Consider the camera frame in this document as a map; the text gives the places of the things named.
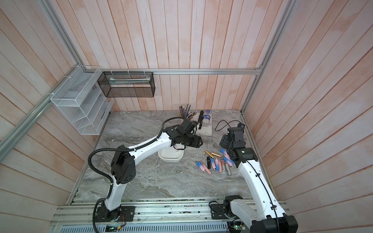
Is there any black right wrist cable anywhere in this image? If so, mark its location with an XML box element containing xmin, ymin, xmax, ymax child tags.
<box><xmin>214</xmin><ymin>119</ymin><xmax>242</xmax><ymax>132</ymax></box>

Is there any black stapler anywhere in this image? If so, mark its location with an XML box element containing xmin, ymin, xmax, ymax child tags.
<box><xmin>198</xmin><ymin>110</ymin><xmax>204</xmax><ymax>130</ymax></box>

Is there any blue pink gradient lipstick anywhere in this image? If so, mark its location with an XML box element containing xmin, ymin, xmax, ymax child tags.
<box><xmin>210</xmin><ymin>158</ymin><xmax>216</xmax><ymax>170</ymax></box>

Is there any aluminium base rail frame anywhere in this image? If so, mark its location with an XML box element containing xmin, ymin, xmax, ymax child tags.
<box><xmin>47</xmin><ymin>198</ymin><xmax>240</xmax><ymax>233</ymax></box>

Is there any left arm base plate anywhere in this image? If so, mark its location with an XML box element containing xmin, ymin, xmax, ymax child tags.
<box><xmin>93</xmin><ymin>205</ymin><xmax>136</xmax><ymax>222</ymax></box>

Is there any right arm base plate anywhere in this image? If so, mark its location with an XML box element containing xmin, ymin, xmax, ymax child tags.
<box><xmin>208</xmin><ymin>201</ymin><xmax>234</xmax><ymax>220</ymax></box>

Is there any pink blue lipstick silver cap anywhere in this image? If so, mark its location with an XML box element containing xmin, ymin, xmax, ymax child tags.
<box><xmin>215</xmin><ymin>159</ymin><xmax>220</xmax><ymax>171</ymax></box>

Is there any black mesh wall basket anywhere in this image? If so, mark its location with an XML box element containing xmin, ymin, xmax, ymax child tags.
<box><xmin>97</xmin><ymin>71</ymin><xmax>155</xmax><ymax>98</ymax></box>

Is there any white plastic storage box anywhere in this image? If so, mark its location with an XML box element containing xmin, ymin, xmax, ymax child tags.
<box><xmin>157</xmin><ymin>147</ymin><xmax>184</xmax><ymax>163</ymax></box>

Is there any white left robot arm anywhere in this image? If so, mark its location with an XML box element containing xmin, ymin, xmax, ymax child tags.
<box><xmin>105</xmin><ymin>117</ymin><xmax>203</xmax><ymax>211</ymax></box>

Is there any bundle of coloured pens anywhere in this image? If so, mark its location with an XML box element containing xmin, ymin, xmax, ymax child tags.
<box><xmin>178</xmin><ymin>103</ymin><xmax>197</xmax><ymax>120</ymax></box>

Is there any brown lip gloss tube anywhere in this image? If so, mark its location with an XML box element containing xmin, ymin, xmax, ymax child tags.
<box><xmin>220</xmin><ymin>160</ymin><xmax>225</xmax><ymax>171</ymax></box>

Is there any pink clear-cap lip gloss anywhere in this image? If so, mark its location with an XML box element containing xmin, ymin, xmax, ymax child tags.
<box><xmin>203</xmin><ymin>164</ymin><xmax>211</xmax><ymax>174</ymax></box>

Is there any black lipstick with gold band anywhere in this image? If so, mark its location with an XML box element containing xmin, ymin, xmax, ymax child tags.
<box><xmin>207</xmin><ymin>157</ymin><xmax>211</xmax><ymax>170</ymax></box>

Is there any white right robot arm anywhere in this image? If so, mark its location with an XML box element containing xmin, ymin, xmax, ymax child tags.
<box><xmin>220</xmin><ymin>123</ymin><xmax>298</xmax><ymax>233</ymax></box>

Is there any white wire wall shelf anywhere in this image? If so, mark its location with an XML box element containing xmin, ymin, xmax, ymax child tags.
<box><xmin>51</xmin><ymin>66</ymin><xmax>114</xmax><ymax>136</ymax></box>

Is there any black corrugated cable conduit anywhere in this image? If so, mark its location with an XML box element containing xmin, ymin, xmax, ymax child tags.
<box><xmin>87</xmin><ymin>116</ymin><xmax>184</xmax><ymax>184</ymax></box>

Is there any gold lipstick right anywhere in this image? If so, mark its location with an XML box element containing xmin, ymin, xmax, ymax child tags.
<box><xmin>211</xmin><ymin>152</ymin><xmax>223</xmax><ymax>157</ymax></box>

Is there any gold lipstick left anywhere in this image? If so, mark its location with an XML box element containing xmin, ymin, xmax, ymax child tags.
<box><xmin>205</xmin><ymin>150</ymin><xmax>215</xmax><ymax>159</ymax></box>

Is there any silver lipstick tube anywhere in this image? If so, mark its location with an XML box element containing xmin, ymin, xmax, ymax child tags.
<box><xmin>225</xmin><ymin>163</ymin><xmax>231</xmax><ymax>176</ymax></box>

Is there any clear Pepsi plastic bottle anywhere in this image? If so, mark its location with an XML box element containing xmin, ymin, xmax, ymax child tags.
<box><xmin>202</xmin><ymin>110</ymin><xmax>211</xmax><ymax>127</ymax></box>

